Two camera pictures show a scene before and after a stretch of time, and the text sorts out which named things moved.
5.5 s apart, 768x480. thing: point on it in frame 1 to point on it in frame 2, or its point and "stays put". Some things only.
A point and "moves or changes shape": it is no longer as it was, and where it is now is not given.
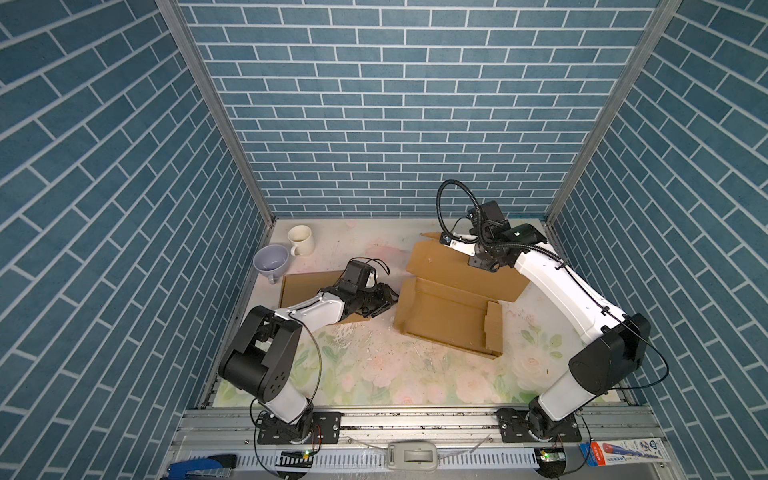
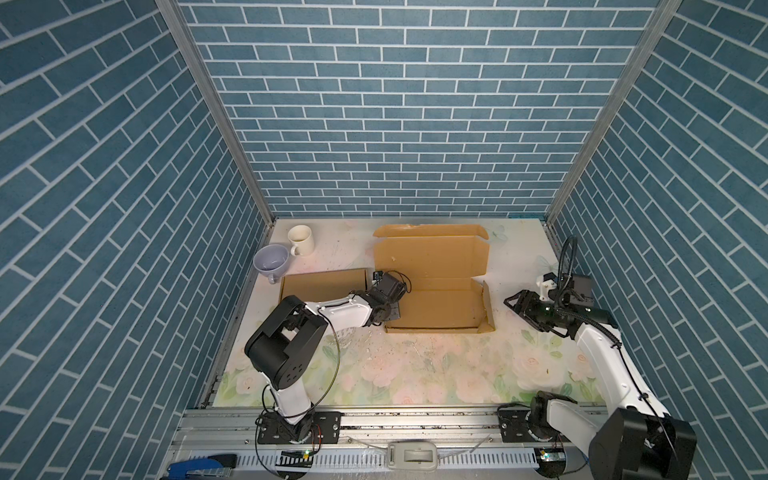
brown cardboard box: (452, 303) moves or changes shape
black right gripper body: (480, 258) to (546, 313)
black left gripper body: (370, 298) to (391, 311)
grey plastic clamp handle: (412, 456) stays put
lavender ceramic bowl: (271, 260) stays put
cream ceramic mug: (301, 236) stays put
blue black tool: (208, 467) stays put
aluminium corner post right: (618, 96) stays put
